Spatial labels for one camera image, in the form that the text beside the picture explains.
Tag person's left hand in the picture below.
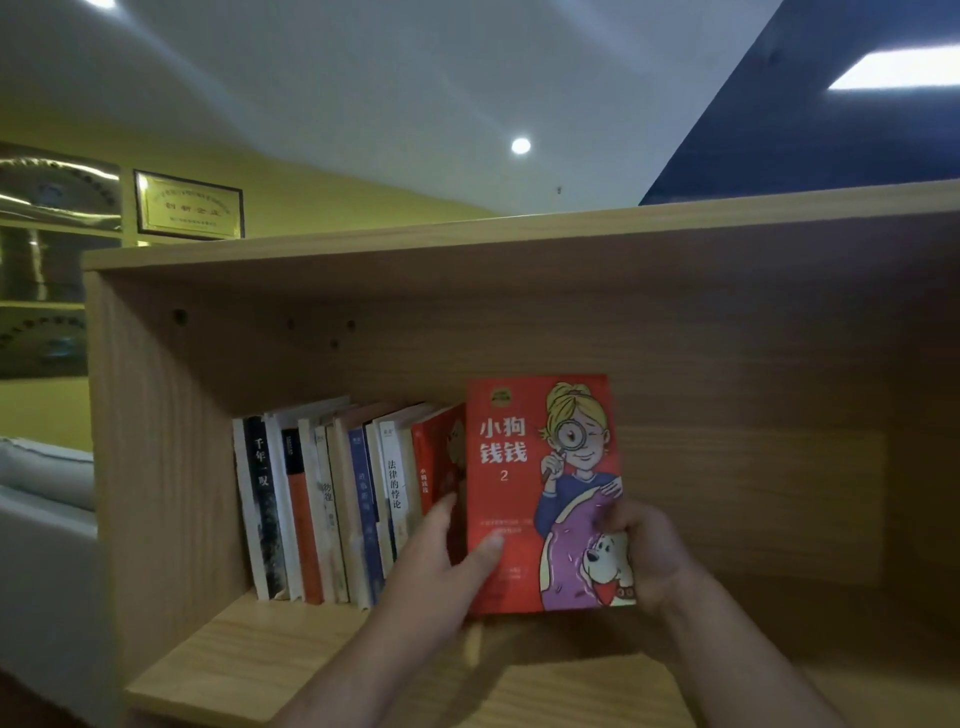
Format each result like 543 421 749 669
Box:
372 492 506 661

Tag person's right hand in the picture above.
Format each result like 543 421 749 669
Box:
600 498 703 618

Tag red cartoon cover book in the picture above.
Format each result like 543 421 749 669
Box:
465 373 639 618

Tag person's right forearm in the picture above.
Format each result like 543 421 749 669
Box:
654 573 852 728

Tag person's left forearm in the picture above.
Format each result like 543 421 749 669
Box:
268 633 455 728

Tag row of upright books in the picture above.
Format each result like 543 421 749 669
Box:
232 396 471 610

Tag wooden bookshelf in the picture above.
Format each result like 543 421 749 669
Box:
81 178 960 728

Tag white sofa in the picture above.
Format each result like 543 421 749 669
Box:
0 437 115 728

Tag framed gold plaque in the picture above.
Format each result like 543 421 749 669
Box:
133 169 246 241

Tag rectangular ceiling light panel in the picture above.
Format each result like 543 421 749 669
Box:
827 46 960 92

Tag metallic gold wall plate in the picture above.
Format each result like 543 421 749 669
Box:
0 303 90 380
0 141 123 232
0 225 121 305

